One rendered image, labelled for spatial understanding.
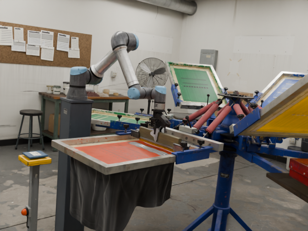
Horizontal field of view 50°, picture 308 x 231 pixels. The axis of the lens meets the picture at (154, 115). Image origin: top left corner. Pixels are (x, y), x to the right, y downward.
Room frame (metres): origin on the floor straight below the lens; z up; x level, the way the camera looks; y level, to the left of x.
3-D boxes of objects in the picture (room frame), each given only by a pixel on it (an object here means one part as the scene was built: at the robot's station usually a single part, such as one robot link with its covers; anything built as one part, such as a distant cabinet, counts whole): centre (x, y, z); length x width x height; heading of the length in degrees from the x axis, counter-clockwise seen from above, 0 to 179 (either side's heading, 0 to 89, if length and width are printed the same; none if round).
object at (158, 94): (2.18, -0.03, 1.31); 0.09 x 0.08 x 0.11; 57
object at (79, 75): (2.41, 0.57, 1.37); 0.13 x 0.12 x 0.14; 147
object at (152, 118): (2.18, -0.03, 1.15); 0.09 x 0.08 x 0.12; 43
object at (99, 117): (2.99, 0.21, 1.05); 1.08 x 0.61 x 0.23; 73
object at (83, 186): (1.81, 0.33, 0.74); 0.45 x 0.03 x 0.43; 43
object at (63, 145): (2.01, 0.12, 0.97); 0.79 x 0.58 x 0.04; 133
